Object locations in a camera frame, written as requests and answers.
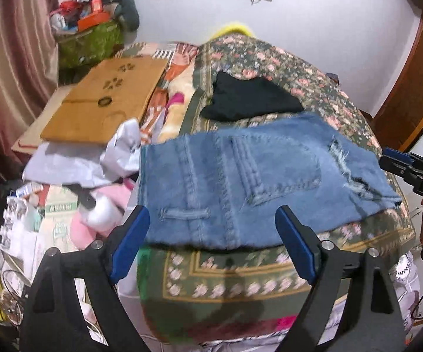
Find silver blister packs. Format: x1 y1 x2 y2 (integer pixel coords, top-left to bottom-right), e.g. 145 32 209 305
0 194 29 253

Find white crumpled cloth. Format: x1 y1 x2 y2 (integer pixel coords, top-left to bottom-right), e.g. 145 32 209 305
23 117 142 191

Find grey plush pillow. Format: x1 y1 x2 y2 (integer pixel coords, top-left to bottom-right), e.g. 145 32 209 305
90 0 140 32

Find tangled grey cables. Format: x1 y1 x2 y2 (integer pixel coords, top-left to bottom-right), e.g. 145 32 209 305
0 269 25 323

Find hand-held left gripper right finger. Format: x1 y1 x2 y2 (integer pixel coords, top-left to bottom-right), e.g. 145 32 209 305
275 205 406 352

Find brown wooden board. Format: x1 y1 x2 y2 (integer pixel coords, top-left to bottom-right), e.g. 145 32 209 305
41 57 170 143

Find pink plush cloth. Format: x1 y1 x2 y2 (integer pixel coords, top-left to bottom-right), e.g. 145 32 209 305
70 185 133 246

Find pale wooden board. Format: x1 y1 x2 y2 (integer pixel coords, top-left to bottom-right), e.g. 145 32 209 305
11 84 73 151

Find white perforated plastic item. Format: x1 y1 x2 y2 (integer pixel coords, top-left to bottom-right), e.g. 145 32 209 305
391 251 417 287

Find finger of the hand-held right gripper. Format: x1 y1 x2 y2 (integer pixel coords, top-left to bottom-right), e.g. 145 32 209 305
379 156 422 185
383 148 423 172

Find white plastic bottle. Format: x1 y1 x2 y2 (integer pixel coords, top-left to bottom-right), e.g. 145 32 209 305
87 198 121 228

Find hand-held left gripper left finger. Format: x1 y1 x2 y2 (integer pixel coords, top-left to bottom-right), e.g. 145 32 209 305
20 205 150 352

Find orange box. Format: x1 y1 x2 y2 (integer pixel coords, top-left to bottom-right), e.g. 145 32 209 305
77 11 111 32

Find small white medicine box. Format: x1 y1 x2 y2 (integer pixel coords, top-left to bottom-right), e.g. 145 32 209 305
15 181 43 199

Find blue denim pants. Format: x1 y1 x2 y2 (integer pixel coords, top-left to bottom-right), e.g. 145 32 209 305
138 112 402 250

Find green white carton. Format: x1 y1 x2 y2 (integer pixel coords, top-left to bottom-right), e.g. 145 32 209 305
37 185 84 235

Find yellow foam tube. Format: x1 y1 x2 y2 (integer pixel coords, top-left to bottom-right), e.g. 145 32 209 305
211 22 258 39

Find striped brown curtain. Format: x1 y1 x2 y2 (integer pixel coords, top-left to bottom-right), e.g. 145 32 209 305
0 0 63 162

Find green floral blanket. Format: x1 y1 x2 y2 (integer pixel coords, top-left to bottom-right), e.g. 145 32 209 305
138 33 417 345

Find green patterned covered box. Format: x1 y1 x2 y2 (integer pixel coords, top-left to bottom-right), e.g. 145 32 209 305
55 20 124 70

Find black cloth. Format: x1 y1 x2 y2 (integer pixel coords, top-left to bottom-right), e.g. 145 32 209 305
200 71 305 121

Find brown wooden door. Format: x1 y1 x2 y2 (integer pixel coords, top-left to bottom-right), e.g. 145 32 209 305
371 15 423 153

